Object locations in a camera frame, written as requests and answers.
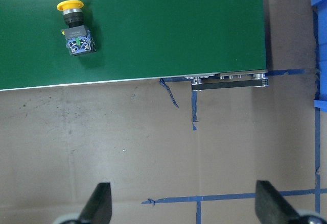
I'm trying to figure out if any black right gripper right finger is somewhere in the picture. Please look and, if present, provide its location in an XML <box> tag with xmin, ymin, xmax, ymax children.
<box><xmin>255</xmin><ymin>180</ymin><xmax>300</xmax><ymax>223</ymax></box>

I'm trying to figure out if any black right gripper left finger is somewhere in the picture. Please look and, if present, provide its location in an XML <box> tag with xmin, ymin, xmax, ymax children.
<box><xmin>77</xmin><ymin>182</ymin><xmax>112</xmax><ymax>223</ymax></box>

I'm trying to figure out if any yellow push button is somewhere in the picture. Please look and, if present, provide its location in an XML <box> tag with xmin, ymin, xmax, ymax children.
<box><xmin>57</xmin><ymin>0</ymin><xmax>96</xmax><ymax>56</ymax></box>

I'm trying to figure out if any green conveyor belt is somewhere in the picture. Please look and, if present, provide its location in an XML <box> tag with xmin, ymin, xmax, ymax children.
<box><xmin>1</xmin><ymin>0</ymin><xmax>266</xmax><ymax>90</ymax></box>

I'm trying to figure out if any blue destination bin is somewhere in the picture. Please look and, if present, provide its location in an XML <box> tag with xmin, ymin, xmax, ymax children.
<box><xmin>311</xmin><ymin>0</ymin><xmax>326</xmax><ymax>112</ymax></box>

